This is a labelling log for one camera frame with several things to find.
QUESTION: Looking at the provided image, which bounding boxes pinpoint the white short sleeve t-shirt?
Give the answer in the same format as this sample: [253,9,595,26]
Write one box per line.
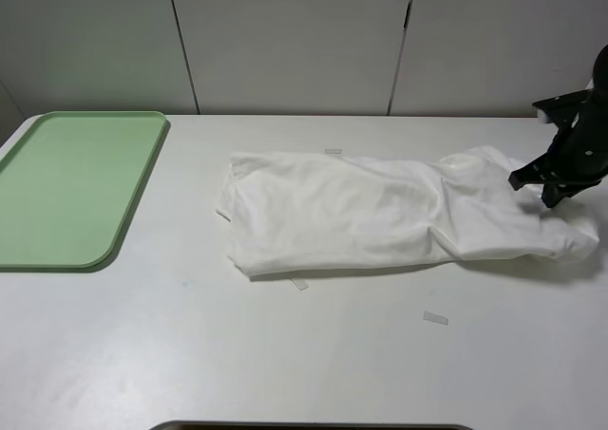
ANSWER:
[217,146,599,278]

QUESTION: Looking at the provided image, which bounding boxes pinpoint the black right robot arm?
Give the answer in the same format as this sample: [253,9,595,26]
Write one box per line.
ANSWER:
[508,48,607,208]

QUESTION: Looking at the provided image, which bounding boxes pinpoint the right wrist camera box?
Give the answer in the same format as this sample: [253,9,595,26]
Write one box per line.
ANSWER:
[532,89,590,128]

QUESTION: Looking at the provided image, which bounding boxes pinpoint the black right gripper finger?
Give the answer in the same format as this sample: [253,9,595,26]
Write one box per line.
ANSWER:
[541,183,587,209]
[508,157,556,191]

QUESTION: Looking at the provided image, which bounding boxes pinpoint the clear tape strip centre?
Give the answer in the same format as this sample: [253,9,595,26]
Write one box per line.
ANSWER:
[291,278,309,291]

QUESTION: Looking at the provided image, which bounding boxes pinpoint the green plastic tray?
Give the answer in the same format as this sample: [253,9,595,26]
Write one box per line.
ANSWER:
[1,111,168,271]

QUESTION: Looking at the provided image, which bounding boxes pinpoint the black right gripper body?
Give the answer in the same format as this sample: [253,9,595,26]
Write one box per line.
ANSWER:
[547,92,607,183]

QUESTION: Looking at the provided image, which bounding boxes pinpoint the clear tape strip right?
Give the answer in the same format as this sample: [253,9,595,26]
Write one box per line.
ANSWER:
[423,310,448,326]

